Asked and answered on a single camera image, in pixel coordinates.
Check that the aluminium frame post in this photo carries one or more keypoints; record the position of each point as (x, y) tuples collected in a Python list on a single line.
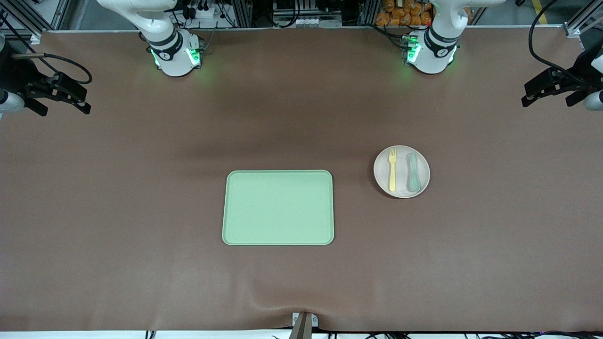
[(370, 12), (241, 13)]

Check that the beige round plate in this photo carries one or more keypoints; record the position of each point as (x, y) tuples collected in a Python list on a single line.
[(403, 172)]

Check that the metal table edge bracket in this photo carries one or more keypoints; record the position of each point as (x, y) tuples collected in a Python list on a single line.
[(304, 325)]

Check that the aluminium frame profile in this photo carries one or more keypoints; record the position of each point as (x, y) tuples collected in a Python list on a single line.
[(582, 21), (28, 26)]

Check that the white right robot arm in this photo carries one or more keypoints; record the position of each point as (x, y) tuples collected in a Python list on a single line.
[(174, 56)]

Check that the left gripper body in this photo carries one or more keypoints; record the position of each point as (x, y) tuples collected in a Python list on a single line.
[(573, 78)]

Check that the light green rectangular tray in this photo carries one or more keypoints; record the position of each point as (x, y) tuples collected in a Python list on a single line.
[(278, 207)]

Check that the white power strip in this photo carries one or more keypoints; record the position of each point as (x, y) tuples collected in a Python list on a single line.
[(202, 10)]

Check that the pile of orange items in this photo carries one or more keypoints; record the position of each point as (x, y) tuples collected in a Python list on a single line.
[(400, 14)]

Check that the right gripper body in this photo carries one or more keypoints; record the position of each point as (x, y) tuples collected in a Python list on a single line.
[(21, 76)]

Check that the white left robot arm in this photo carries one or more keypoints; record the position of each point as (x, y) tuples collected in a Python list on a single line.
[(433, 56)]

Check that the brown table cover mat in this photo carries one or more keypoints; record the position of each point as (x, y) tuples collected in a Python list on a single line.
[(141, 212)]

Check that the white terminal block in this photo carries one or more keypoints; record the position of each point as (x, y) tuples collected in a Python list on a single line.
[(308, 21)]

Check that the green plastic spoon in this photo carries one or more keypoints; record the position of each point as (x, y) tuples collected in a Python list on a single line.
[(414, 181)]

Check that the yellow plastic fork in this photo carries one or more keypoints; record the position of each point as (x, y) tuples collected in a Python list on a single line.
[(392, 181)]

